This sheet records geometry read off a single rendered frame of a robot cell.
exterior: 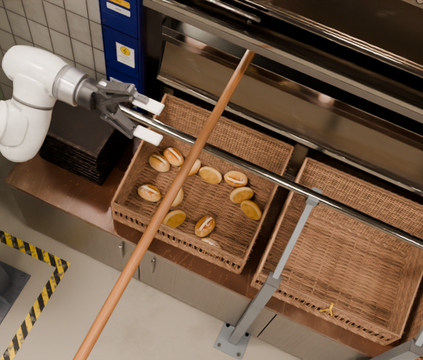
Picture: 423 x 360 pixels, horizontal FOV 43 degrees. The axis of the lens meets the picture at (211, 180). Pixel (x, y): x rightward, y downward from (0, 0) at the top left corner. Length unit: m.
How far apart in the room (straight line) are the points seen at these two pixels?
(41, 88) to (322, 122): 1.02
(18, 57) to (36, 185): 0.97
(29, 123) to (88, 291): 1.43
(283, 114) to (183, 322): 1.17
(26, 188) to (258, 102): 0.99
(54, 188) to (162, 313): 0.82
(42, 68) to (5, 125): 0.17
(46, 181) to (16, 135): 0.90
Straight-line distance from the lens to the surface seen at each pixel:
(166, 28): 1.95
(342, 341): 2.18
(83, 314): 2.69
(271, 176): 1.65
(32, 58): 1.40
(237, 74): 1.80
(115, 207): 2.09
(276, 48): 1.58
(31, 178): 2.33
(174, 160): 2.26
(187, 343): 2.65
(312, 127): 2.00
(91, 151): 2.05
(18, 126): 1.42
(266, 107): 2.01
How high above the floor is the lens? 2.60
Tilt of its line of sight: 62 degrees down
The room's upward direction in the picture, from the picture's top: 13 degrees clockwise
